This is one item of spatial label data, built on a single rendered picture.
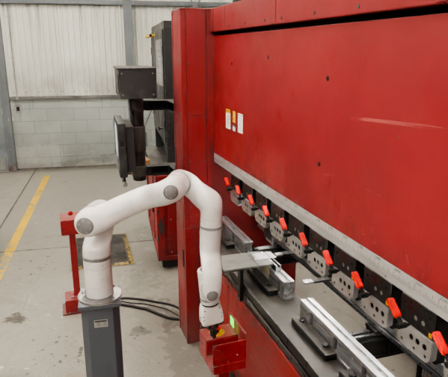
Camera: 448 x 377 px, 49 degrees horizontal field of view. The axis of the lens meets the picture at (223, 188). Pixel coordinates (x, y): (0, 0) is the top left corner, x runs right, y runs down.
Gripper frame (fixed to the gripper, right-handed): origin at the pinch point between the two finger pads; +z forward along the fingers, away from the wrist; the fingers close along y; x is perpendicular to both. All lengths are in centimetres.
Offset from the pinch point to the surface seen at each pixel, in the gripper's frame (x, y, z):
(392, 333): 39, -65, -3
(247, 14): -58, -50, -134
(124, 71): -139, 2, -109
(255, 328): -17.0, -26.8, 15.7
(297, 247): 5, -41, -34
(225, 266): -31.6, -18.7, -14.2
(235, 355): 4.8, -7.7, 11.1
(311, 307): 15.2, -41.1, -9.2
